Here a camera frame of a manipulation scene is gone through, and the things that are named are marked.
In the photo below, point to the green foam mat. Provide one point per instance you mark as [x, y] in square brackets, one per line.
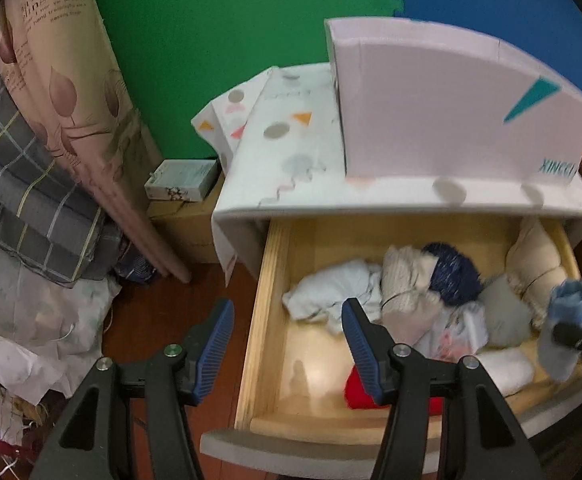
[221, 20]

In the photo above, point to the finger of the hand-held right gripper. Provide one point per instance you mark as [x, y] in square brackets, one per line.
[573, 336]

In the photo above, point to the white patterned cabinet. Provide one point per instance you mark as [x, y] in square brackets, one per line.
[296, 160]

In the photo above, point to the white box with teal triangle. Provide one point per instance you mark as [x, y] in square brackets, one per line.
[421, 110]

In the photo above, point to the light blue sock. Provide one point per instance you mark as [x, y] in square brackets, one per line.
[571, 300]

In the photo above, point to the cream underwear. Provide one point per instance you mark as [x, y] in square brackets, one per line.
[531, 260]

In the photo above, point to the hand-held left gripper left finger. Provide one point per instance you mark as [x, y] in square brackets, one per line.
[215, 342]

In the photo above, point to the pale blue-white underwear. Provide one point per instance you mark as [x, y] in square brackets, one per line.
[331, 285]

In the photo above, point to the rolled pink leaf-print mattress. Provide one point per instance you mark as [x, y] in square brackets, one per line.
[71, 85]

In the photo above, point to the wooden drawer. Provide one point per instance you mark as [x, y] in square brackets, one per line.
[296, 360]

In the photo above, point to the brown cardboard box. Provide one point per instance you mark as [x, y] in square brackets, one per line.
[191, 230]

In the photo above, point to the folded patterned white sheet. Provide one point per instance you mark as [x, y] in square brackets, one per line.
[226, 115]

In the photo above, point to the grey-green underwear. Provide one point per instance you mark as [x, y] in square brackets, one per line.
[506, 310]

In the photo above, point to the small white floral box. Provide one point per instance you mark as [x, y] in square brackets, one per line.
[181, 180]

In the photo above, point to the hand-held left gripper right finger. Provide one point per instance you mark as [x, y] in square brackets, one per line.
[363, 350]

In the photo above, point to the white pink print underwear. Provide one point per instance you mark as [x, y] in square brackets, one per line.
[451, 335]

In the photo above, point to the grey plaid quilt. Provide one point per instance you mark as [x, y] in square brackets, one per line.
[21, 185]

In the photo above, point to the white crumpled cloth pile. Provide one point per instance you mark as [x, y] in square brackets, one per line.
[21, 320]

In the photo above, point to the navy floral underwear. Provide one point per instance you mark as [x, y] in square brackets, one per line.
[453, 270]

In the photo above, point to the red underwear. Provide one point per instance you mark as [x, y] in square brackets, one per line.
[356, 392]

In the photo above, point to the plain white underwear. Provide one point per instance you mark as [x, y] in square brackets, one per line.
[506, 367]

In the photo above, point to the beige hexagon print underwear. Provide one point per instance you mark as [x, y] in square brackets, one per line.
[406, 270]

